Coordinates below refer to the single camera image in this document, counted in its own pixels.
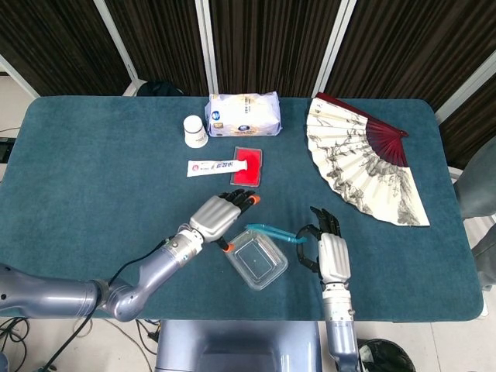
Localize white partition post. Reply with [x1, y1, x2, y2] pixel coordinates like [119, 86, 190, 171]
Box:
[92, 0, 140, 84]
[195, 0, 219, 96]
[312, 0, 357, 98]

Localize black device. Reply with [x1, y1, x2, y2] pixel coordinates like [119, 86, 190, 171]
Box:
[0, 137, 15, 164]

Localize dark slatted partition panel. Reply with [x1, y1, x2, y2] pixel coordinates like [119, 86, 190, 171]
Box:
[104, 0, 210, 96]
[208, 0, 342, 98]
[325, 0, 496, 167]
[0, 0, 131, 98]

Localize clear teal-rimmed plastic container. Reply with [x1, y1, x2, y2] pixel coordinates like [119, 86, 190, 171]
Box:
[226, 228, 290, 291]

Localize red ink pad case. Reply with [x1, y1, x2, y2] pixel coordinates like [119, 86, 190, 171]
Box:
[229, 146, 264, 188]

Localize grey-blue robot torso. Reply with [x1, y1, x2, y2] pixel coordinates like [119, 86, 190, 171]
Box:
[154, 319, 323, 372]

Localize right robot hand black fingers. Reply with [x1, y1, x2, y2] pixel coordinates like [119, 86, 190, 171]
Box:
[296, 206, 352, 286]

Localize floor cables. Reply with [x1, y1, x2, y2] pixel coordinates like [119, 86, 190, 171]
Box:
[0, 315, 160, 372]

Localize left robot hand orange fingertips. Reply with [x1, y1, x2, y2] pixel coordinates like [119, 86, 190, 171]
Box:
[188, 188, 261, 253]

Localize teal table cloth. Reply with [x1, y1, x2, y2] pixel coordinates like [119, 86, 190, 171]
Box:
[0, 95, 485, 322]

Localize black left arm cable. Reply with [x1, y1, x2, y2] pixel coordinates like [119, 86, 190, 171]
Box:
[46, 236, 181, 369]

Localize blue container lid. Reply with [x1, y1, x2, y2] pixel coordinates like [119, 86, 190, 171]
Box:
[244, 223, 308, 246]

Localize black waste bin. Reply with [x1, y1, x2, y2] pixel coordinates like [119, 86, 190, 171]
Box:
[356, 338, 416, 372]

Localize white paper cup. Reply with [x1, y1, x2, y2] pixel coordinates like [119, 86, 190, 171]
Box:
[183, 115, 209, 149]

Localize white toothpaste tube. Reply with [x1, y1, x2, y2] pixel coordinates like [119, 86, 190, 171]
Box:
[186, 158, 248, 178]

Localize paper folding fan red ribs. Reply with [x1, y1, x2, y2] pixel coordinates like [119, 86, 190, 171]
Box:
[305, 91, 431, 228]

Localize white tissue pack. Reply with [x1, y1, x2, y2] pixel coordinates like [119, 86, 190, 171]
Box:
[204, 91, 284, 138]

